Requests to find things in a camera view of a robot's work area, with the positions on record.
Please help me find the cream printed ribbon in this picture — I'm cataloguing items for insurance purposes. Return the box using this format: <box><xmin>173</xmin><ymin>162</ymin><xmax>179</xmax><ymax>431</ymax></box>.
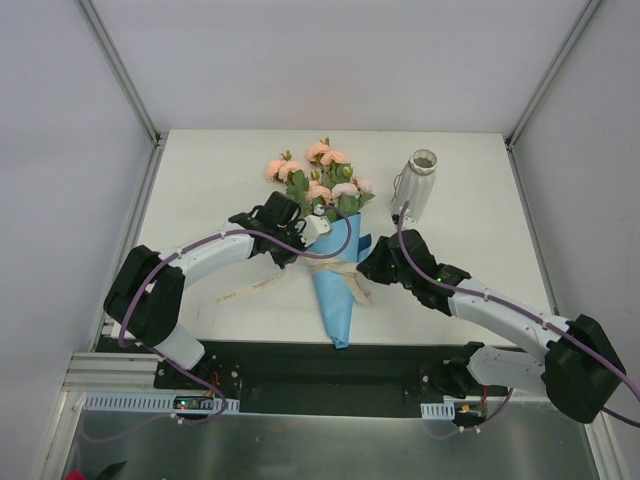
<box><xmin>215</xmin><ymin>257</ymin><xmax>372</xmax><ymax>305</ymax></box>

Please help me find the pink flower bouquet blue wrap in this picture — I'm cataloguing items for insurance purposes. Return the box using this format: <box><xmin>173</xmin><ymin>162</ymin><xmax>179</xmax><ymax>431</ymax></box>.
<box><xmin>265</xmin><ymin>137</ymin><xmax>375</xmax><ymax>349</ymax></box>

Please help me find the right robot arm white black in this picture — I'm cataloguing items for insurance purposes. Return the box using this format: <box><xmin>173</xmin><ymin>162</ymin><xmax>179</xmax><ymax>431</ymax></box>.
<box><xmin>357</xmin><ymin>230</ymin><xmax>626</xmax><ymax>424</ymax></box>

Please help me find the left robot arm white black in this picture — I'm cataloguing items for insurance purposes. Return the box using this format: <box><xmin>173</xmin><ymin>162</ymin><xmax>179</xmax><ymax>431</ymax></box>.
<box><xmin>103</xmin><ymin>192</ymin><xmax>325</xmax><ymax>389</ymax></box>

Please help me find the white ribbed ceramic vase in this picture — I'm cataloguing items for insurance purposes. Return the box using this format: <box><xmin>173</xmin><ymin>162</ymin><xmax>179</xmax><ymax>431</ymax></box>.
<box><xmin>391</xmin><ymin>149</ymin><xmax>438</xmax><ymax>221</ymax></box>

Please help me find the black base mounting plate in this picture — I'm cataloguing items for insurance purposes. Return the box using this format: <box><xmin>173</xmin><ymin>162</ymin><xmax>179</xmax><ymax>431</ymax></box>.
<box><xmin>94</xmin><ymin>335</ymin><xmax>517</xmax><ymax>416</ymax></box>

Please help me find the red object bottom edge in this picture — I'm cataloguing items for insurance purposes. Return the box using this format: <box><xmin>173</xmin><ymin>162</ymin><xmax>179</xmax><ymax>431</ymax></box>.
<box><xmin>64</xmin><ymin>470</ymin><xmax>87</xmax><ymax>480</ymax></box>

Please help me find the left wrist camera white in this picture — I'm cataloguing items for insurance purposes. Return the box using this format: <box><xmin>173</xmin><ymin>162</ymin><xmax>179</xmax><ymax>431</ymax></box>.
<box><xmin>300</xmin><ymin>214</ymin><xmax>332</xmax><ymax>248</ymax></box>

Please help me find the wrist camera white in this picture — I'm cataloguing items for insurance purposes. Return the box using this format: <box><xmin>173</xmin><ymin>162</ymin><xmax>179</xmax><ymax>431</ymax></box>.
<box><xmin>300</xmin><ymin>214</ymin><xmax>332</xmax><ymax>248</ymax></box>
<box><xmin>398</xmin><ymin>215</ymin><xmax>417</xmax><ymax>230</ymax></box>

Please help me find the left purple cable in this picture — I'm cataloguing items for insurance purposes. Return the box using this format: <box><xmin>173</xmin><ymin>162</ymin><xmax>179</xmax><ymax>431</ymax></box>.
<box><xmin>79</xmin><ymin>203</ymin><xmax>354</xmax><ymax>441</ymax></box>

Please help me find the purple cable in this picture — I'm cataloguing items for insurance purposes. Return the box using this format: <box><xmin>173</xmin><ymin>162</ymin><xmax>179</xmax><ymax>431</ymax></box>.
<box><xmin>397</xmin><ymin>200</ymin><xmax>640</xmax><ymax>441</ymax></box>
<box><xmin>79</xmin><ymin>203</ymin><xmax>354</xmax><ymax>441</ymax></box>

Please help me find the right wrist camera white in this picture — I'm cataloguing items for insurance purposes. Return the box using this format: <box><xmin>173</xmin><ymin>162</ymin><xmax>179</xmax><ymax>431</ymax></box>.
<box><xmin>398</xmin><ymin>215</ymin><xmax>417</xmax><ymax>230</ymax></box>

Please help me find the right white cable duct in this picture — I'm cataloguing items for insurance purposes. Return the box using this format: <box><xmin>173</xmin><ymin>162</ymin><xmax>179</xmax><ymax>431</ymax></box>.
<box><xmin>420</xmin><ymin>401</ymin><xmax>456</xmax><ymax>421</ymax></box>

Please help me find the white cable duct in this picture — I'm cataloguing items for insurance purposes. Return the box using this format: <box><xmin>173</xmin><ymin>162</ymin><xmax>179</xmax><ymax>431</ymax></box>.
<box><xmin>420</xmin><ymin>401</ymin><xmax>456</xmax><ymax>421</ymax></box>
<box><xmin>84</xmin><ymin>392</ymin><xmax>240</xmax><ymax>416</ymax></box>

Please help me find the right aluminium frame post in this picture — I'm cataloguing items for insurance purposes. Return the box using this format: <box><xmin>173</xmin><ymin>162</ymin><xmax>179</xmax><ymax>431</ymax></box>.
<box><xmin>503</xmin><ymin>0</ymin><xmax>604</xmax><ymax>150</ymax></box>

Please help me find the aluminium frame post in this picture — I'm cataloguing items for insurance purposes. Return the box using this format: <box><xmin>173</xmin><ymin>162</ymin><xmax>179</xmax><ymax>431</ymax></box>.
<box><xmin>503</xmin><ymin>0</ymin><xmax>604</xmax><ymax>150</ymax></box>
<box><xmin>77</xmin><ymin>0</ymin><xmax>167</xmax><ymax>147</ymax></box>

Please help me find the left white cable duct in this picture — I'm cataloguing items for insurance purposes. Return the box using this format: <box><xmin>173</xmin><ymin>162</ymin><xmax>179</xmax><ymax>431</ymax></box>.
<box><xmin>84</xmin><ymin>392</ymin><xmax>240</xmax><ymax>416</ymax></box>

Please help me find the left aluminium frame post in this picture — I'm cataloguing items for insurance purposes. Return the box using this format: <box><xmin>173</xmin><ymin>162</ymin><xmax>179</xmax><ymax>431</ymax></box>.
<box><xmin>77</xmin><ymin>0</ymin><xmax>167</xmax><ymax>147</ymax></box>

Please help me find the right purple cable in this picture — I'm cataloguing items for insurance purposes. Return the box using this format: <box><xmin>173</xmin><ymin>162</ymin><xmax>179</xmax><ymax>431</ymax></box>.
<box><xmin>397</xmin><ymin>200</ymin><xmax>640</xmax><ymax>441</ymax></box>

